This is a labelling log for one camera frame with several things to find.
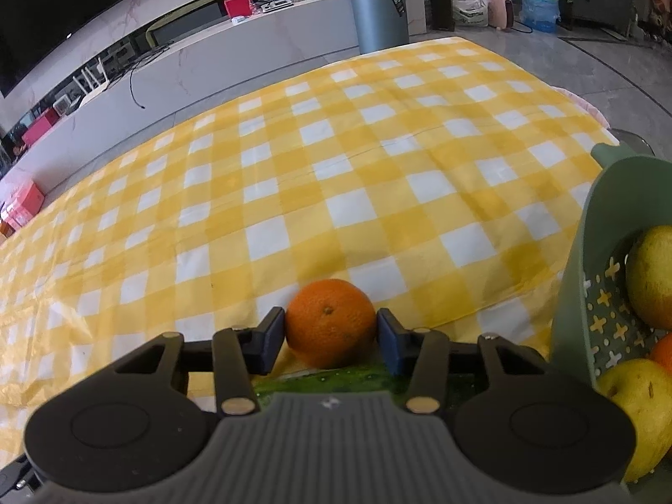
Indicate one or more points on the pink small appliance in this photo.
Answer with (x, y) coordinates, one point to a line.
(501, 10)

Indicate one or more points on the dark green cucumber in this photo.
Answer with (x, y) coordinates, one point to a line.
(341, 381)

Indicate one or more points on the white plastic bag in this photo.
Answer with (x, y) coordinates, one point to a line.
(470, 6)

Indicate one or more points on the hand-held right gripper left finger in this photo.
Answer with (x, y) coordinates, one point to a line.
(273, 341)

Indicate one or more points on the grey soundbar speaker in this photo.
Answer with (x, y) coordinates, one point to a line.
(181, 23)

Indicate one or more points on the white box behind bin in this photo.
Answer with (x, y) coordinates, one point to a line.
(417, 10)

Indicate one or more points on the cluttered dark shelf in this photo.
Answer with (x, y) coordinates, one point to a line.
(662, 2)

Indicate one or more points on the grey-blue trash bin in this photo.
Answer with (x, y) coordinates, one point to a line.
(379, 13)

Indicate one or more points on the black wall television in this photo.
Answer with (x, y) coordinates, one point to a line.
(63, 16)

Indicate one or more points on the yellow checked tablecloth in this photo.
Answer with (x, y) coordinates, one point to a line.
(315, 168)

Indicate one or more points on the red box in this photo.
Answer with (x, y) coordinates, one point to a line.
(237, 5)

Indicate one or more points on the green colander bowl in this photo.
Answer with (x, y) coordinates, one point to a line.
(588, 252)

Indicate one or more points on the orange mandarin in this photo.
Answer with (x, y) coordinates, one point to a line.
(331, 325)
(662, 353)

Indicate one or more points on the white marble media console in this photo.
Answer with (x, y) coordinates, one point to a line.
(220, 68)

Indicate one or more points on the pink storage box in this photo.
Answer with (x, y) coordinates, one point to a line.
(23, 205)
(39, 127)

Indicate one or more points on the large yellow-green citrus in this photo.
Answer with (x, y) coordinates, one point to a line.
(638, 415)
(651, 278)

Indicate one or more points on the white router with antennas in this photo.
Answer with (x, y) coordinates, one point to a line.
(94, 81)

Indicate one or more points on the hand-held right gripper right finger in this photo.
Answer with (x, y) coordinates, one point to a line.
(391, 344)

